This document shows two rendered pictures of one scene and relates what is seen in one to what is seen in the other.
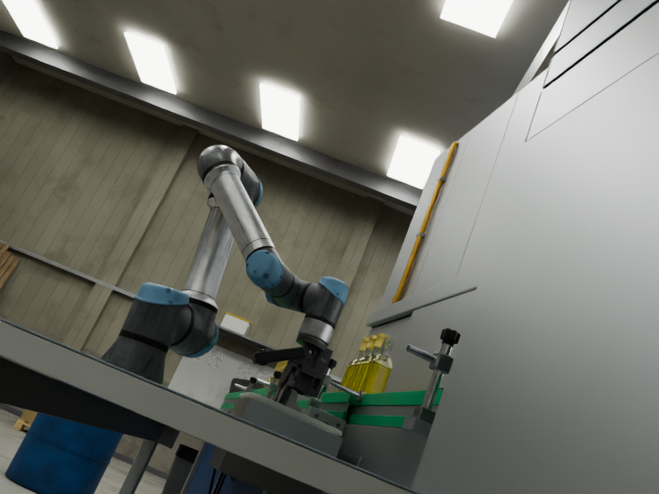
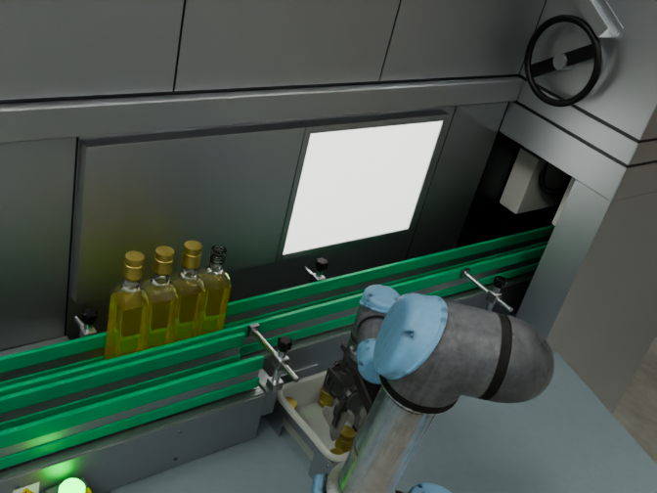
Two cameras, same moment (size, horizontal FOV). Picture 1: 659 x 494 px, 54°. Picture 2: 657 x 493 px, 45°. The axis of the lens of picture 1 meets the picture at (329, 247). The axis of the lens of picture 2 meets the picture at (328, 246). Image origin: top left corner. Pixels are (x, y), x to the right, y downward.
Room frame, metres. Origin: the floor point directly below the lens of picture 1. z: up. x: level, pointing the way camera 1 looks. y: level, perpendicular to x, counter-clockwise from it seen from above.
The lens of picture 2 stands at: (2.25, 0.91, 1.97)
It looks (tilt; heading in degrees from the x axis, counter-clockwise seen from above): 31 degrees down; 236
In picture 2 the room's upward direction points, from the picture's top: 15 degrees clockwise
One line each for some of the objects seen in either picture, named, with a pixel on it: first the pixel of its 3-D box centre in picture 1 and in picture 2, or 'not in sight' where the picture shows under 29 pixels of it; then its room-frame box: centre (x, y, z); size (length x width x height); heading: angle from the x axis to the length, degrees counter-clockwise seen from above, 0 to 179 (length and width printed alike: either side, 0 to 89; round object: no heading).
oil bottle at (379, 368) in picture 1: (370, 392); (207, 312); (1.71, -0.25, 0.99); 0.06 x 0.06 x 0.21; 9
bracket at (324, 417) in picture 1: (323, 426); (258, 386); (1.61, -0.16, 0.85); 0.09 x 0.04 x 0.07; 100
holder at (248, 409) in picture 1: (291, 439); (322, 420); (1.48, -0.09, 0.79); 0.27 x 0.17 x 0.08; 100
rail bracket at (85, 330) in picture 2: not in sight; (83, 333); (1.95, -0.28, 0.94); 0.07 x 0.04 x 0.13; 100
